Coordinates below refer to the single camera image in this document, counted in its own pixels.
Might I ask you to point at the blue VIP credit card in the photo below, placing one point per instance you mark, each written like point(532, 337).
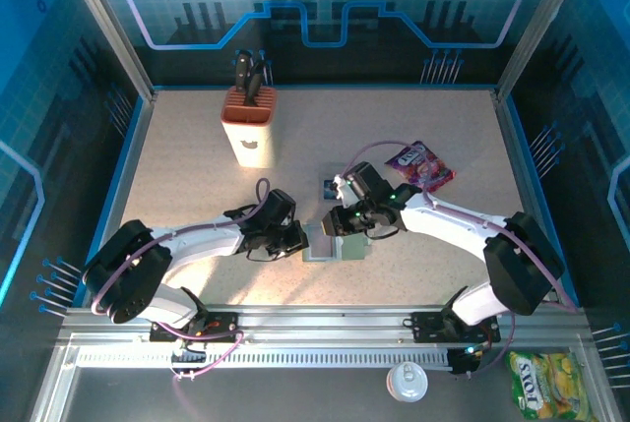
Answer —
point(329, 190)

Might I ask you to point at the green card holder wallet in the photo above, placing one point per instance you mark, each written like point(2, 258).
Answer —
point(352, 249)

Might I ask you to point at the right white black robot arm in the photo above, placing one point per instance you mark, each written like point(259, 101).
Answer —
point(522, 264)

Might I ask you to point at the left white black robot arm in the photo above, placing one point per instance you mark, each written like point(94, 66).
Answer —
point(123, 279)

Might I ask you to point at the purple candy bag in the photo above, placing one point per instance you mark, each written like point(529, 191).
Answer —
point(423, 168)

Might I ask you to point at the cream knife block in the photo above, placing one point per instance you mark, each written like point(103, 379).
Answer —
point(251, 141)

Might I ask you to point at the black electronics box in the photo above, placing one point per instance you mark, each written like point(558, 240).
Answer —
point(465, 362)

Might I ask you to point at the yellow green candy bag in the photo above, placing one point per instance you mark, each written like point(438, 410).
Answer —
point(548, 385)

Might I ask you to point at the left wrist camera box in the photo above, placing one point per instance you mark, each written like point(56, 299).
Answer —
point(279, 206)

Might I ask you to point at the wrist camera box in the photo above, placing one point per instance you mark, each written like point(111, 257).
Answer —
point(279, 206)
point(363, 181)

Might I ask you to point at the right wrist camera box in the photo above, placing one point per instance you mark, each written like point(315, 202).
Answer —
point(363, 181)

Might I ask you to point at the aluminium frame rail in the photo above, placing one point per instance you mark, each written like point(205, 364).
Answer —
point(320, 321)

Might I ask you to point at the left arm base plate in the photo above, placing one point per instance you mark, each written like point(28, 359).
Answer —
point(221, 326)

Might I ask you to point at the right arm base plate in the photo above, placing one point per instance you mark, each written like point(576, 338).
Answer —
point(428, 326)

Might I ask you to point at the aluminium frame post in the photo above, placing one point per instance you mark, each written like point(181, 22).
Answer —
point(540, 23)
point(110, 23)

